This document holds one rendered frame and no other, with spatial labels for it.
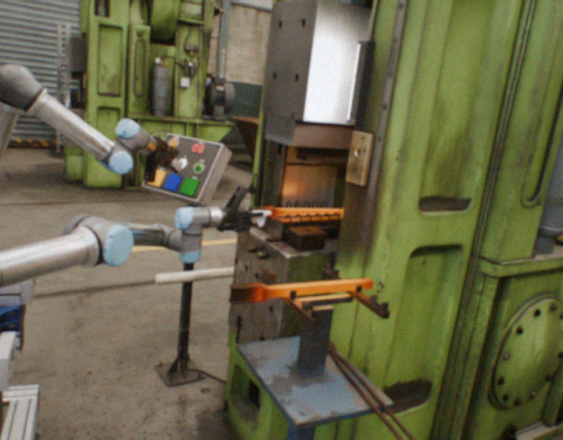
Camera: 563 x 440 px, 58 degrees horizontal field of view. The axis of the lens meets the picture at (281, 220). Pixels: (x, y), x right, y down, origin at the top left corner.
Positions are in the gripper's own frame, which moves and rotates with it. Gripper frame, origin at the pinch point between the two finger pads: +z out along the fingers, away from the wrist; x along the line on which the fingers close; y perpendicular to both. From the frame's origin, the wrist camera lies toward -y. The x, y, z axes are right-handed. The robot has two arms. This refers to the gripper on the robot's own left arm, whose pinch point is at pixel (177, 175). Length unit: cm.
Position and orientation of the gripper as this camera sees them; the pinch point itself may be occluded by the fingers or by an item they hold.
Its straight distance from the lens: 216.3
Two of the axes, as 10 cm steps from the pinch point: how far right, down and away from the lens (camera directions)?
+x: -7.8, -3.2, 5.4
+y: 4.7, -8.7, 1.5
